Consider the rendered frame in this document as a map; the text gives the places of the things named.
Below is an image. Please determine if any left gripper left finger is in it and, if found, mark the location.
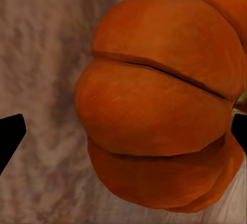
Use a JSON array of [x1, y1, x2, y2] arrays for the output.
[[0, 114, 26, 174]]

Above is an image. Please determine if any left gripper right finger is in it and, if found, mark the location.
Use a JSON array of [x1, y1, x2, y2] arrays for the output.
[[231, 113, 247, 153]]

